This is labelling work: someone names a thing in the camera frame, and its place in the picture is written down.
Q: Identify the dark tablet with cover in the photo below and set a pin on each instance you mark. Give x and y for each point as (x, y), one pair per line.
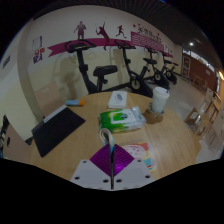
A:
(58, 130)

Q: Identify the blue and orange tube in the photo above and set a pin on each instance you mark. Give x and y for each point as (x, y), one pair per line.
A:
(74, 102)

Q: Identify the black exercise bike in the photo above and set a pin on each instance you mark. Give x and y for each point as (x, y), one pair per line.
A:
(171, 76)
(81, 68)
(156, 77)
(136, 83)

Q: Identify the white paper cup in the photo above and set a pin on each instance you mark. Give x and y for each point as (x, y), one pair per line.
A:
(160, 100)

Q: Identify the brown chair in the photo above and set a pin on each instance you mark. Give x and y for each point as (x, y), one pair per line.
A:
(16, 143)

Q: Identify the green wet wipes pack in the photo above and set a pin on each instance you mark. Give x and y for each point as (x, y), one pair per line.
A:
(121, 119)

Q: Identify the group of wooden chairs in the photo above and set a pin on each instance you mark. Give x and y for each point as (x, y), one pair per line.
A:
(203, 116)

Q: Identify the small white box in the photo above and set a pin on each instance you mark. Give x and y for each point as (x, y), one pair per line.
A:
(117, 99)

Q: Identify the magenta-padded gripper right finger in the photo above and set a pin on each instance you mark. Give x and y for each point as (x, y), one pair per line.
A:
(128, 170)

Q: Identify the brown tape roll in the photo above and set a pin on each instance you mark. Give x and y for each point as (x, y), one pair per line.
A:
(151, 117)

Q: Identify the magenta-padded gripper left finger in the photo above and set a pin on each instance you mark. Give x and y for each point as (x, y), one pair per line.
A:
(96, 170)

